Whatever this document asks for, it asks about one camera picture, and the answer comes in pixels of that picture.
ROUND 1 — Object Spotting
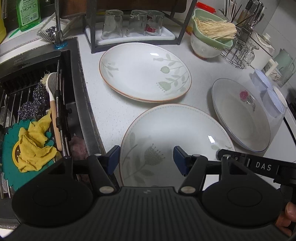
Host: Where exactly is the rose pattern plate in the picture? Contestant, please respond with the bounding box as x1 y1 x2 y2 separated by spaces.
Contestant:
211 78 271 153

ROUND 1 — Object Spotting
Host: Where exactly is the small white bowl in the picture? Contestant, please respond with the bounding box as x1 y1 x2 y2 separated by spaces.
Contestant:
273 86 288 108

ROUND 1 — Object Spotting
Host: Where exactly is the leaf pattern plate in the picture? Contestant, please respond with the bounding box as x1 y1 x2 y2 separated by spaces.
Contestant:
98 43 192 103
119 104 235 190

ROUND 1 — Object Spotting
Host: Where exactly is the person's hand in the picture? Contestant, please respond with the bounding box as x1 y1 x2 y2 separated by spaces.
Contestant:
275 202 296 237

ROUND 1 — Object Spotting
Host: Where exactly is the green sunflower mat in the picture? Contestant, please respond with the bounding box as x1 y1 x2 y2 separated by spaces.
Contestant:
1 120 54 191

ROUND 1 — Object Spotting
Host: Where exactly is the yellow cloth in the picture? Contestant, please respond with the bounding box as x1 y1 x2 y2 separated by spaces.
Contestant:
16 112 57 173

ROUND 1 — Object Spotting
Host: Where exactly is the steel wool scrubber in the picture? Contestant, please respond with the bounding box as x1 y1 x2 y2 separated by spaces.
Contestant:
18 83 48 121

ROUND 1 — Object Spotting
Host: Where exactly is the patterned bowl with food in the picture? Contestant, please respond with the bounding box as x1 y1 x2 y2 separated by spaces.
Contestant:
270 67 293 88

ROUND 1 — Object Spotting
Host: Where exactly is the black sink drain rack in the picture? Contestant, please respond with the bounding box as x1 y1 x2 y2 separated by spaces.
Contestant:
0 49 106 200

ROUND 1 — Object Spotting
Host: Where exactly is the white electric cooking pot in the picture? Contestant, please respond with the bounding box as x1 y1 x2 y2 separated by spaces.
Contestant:
249 31 275 70

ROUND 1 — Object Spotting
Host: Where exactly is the dish brush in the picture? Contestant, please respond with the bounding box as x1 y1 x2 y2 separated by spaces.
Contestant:
40 72 62 151

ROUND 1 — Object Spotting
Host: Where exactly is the green strainer basket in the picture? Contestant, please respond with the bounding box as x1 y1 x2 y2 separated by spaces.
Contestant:
192 9 233 50

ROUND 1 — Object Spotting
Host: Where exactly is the white bowl under strainer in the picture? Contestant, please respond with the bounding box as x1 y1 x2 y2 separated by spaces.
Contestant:
190 33 222 59

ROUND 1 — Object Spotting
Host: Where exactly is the chrome gooseneck faucet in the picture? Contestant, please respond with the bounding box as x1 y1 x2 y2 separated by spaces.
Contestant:
53 0 67 50

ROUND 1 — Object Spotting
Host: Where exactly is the green utensil holder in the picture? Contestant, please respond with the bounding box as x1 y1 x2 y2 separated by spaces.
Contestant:
219 1 265 32

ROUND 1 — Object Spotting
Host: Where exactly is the dry noodle bundle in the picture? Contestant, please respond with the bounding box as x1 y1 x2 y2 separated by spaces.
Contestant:
195 17 237 41

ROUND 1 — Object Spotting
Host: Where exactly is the left upturned glass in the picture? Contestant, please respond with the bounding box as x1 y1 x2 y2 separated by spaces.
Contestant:
101 9 123 40

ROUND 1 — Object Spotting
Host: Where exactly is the upturned glass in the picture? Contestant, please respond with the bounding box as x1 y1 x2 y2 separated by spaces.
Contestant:
125 9 147 37
145 10 165 36
101 9 123 40

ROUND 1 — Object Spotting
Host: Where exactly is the black dish rack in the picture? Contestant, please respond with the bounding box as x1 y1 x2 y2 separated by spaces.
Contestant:
83 1 196 53

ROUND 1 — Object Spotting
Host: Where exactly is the red lid glass jar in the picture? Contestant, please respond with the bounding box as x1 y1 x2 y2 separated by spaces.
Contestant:
195 1 216 14

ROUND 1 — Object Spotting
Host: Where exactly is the middle upturned glass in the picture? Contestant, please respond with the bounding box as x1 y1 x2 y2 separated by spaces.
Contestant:
125 9 147 37

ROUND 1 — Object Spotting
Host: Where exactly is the green dish soap bottle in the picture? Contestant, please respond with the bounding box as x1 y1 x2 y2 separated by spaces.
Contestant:
16 0 41 32

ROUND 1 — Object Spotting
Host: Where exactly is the right upturned glass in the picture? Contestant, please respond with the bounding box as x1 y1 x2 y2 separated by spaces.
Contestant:
145 10 165 36

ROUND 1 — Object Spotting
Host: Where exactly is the wire glass cup rack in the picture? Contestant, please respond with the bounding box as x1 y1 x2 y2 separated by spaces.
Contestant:
221 40 259 69

